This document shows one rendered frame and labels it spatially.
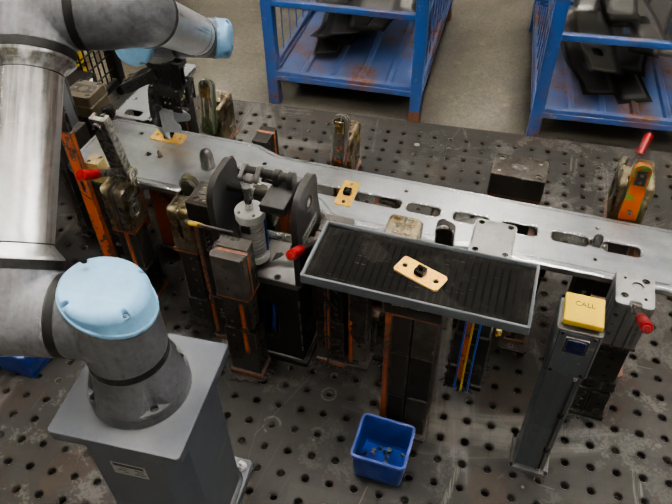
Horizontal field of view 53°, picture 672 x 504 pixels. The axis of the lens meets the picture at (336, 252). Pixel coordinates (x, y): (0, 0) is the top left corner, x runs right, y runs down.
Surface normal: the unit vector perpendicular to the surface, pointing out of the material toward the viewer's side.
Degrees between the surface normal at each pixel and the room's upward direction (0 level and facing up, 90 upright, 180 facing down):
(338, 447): 0
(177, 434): 0
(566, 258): 0
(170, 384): 72
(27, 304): 24
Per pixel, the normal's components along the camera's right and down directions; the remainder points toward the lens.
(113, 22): 0.47, 0.58
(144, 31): 0.65, 0.68
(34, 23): 0.44, -0.01
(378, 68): -0.01, -0.71
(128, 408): 0.10, 0.46
